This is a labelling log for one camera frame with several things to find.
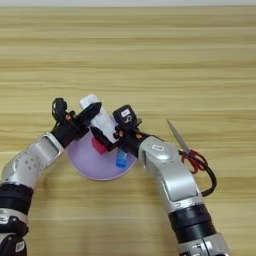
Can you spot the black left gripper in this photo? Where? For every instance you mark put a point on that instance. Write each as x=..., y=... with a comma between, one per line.
x=70, y=131

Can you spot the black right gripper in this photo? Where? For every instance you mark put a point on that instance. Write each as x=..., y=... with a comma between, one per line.
x=131, y=140

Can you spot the red cube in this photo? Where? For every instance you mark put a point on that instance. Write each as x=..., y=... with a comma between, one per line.
x=97, y=147

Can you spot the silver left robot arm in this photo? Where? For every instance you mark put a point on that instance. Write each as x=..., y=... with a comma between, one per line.
x=30, y=163

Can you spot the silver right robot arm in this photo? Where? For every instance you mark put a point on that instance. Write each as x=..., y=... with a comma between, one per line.
x=173, y=176

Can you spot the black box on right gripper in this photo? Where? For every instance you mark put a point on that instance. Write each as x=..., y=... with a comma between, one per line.
x=125, y=115

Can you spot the blue glue stick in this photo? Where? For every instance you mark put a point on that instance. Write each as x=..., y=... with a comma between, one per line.
x=121, y=160

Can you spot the round purple plate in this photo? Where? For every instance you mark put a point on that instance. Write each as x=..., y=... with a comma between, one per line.
x=90, y=165

